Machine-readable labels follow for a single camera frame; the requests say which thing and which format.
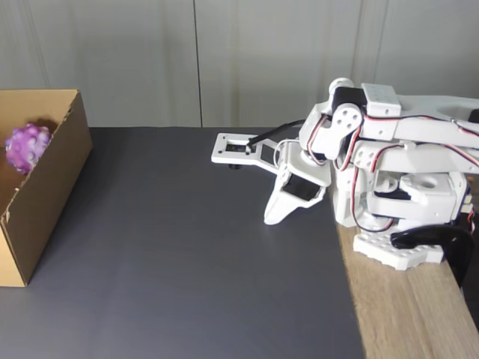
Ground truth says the pink purple bumpy ball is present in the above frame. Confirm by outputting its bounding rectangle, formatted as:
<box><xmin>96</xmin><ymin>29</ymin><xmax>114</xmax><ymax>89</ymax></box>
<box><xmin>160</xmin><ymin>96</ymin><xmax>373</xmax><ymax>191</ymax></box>
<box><xmin>4</xmin><ymin>123</ymin><xmax>52</xmax><ymax>176</ymax></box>

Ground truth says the brown cardboard box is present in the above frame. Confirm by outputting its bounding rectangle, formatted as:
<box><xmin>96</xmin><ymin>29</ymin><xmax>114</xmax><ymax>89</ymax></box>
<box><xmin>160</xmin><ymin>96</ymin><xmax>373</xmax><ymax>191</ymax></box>
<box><xmin>0</xmin><ymin>88</ymin><xmax>94</xmax><ymax>288</ymax></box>

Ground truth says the dark grey table mat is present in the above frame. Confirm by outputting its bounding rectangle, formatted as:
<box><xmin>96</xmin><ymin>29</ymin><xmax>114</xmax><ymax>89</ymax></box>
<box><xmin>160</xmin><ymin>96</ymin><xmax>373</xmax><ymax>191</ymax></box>
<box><xmin>0</xmin><ymin>126</ymin><xmax>366</xmax><ymax>359</ymax></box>

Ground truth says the black table clamp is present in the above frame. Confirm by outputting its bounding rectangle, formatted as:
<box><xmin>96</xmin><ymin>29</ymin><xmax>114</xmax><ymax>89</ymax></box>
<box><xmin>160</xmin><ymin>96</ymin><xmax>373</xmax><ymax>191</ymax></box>
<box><xmin>391</xmin><ymin>226</ymin><xmax>473</xmax><ymax>289</ymax></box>

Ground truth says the white panelled cabinet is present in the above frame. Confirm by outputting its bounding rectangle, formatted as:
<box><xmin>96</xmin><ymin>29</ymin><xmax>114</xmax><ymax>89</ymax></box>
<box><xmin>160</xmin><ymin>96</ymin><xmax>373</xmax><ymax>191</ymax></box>
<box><xmin>0</xmin><ymin>0</ymin><xmax>479</xmax><ymax>129</ymax></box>

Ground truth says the black camera cable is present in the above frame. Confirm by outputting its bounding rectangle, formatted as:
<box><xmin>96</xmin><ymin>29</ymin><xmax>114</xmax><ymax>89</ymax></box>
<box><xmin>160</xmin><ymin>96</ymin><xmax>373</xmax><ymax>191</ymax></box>
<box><xmin>247</xmin><ymin>118</ymin><xmax>307</xmax><ymax>147</ymax></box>

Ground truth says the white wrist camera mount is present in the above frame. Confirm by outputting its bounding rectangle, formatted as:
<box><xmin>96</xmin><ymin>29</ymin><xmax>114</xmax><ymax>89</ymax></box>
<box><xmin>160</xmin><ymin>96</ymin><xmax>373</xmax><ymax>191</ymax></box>
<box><xmin>211</xmin><ymin>132</ymin><xmax>289</xmax><ymax>177</ymax></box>

